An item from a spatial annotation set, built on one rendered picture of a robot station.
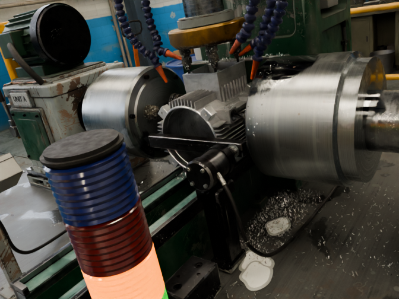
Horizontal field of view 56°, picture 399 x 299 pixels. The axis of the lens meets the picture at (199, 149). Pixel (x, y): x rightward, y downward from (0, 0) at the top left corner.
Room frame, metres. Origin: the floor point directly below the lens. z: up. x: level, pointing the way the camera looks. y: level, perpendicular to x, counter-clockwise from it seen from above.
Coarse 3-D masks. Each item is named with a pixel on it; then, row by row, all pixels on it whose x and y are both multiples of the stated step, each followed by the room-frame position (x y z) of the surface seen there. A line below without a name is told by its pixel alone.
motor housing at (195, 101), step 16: (192, 96) 0.81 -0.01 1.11; (208, 96) 0.80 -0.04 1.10; (176, 112) 0.85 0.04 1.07; (192, 112) 0.92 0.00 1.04; (240, 112) 0.80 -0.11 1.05; (160, 128) 0.86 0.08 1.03; (176, 128) 0.87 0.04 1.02; (192, 128) 0.91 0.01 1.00; (208, 128) 0.95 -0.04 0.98; (224, 128) 0.74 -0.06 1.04; (240, 128) 0.79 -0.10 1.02; (176, 160) 0.82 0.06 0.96
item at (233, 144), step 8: (152, 136) 0.82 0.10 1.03; (160, 136) 0.81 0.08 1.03; (168, 136) 0.80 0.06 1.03; (176, 136) 0.78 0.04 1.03; (184, 136) 0.77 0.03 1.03; (192, 136) 0.76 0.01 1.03; (152, 144) 0.83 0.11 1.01; (160, 144) 0.81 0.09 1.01; (168, 144) 0.79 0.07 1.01; (176, 144) 0.78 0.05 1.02; (184, 144) 0.76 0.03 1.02; (192, 144) 0.75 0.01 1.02; (200, 144) 0.73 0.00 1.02; (208, 144) 0.72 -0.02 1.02; (224, 144) 0.69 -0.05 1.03; (232, 144) 0.68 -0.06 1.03; (240, 144) 0.67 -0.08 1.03; (200, 152) 0.74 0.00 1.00; (240, 152) 0.67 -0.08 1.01
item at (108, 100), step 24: (120, 72) 1.00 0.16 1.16; (144, 72) 0.95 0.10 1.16; (168, 72) 1.01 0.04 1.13; (96, 96) 0.98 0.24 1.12; (120, 96) 0.92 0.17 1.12; (144, 96) 0.93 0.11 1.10; (168, 96) 0.99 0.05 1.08; (96, 120) 0.96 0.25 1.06; (120, 120) 0.89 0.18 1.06; (144, 120) 0.91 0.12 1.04; (144, 144) 0.91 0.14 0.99
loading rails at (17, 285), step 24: (240, 168) 0.80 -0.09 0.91; (144, 192) 0.75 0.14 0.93; (168, 192) 0.76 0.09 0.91; (192, 192) 0.72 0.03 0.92; (240, 192) 0.79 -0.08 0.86; (168, 216) 0.65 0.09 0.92; (192, 216) 0.66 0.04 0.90; (240, 216) 0.78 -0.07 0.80; (168, 240) 0.60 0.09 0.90; (192, 240) 0.64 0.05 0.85; (48, 264) 0.56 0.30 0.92; (72, 264) 0.56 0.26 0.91; (168, 264) 0.59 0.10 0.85; (24, 288) 0.49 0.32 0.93; (48, 288) 0.52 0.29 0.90; (72, 288) 0.48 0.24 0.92
